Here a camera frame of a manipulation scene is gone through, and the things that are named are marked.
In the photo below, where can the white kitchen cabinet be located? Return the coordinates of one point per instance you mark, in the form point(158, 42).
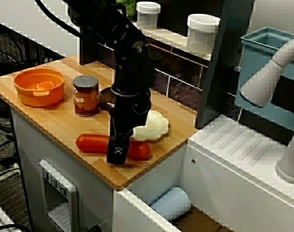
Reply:
point(26, 145)

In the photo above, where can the grey toy appliance panel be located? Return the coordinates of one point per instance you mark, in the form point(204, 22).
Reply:
point(57, 193)

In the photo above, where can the teal plastic bin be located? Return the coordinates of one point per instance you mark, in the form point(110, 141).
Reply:
point(253, 72)

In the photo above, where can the small white lidded jar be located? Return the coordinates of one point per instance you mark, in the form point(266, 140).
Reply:
point(148, 17)

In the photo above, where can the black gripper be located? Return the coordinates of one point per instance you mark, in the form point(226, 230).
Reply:
point(130, 113)

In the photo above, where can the orange toy food slice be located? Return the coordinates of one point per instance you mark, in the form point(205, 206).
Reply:
point(44, 85)

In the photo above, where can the light blue plastic cup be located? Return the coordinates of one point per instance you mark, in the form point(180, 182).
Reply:
point(171, 205)

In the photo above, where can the red toy sausage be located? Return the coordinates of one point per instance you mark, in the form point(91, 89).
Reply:
point(91, 143)

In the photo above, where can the cream scalloped plate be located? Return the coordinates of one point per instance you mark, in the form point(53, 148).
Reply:
point(154, 125)

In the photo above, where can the dark grey upright post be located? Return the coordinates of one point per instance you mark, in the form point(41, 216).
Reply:
point(224, 48)

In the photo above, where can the orange sauce jar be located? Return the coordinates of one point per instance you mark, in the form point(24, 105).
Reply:
point(86, 101)

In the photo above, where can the green labelled can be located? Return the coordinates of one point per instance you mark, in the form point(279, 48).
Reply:
point(130, 9)

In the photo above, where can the orange toy pot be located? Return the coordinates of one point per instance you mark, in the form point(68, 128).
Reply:
point(40, 96)

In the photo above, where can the white toy sink unit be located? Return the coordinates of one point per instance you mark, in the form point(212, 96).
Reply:
point(222, 149)

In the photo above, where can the large white lidded jar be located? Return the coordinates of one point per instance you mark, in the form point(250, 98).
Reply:
point(201, 33)

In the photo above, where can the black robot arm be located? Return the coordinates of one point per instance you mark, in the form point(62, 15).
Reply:
point(108, 24)

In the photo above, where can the grey toy faucet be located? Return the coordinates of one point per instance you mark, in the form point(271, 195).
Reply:
point(270, 77)

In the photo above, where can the brown lid yellow knob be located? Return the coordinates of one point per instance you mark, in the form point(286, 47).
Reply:
point(104, 99)

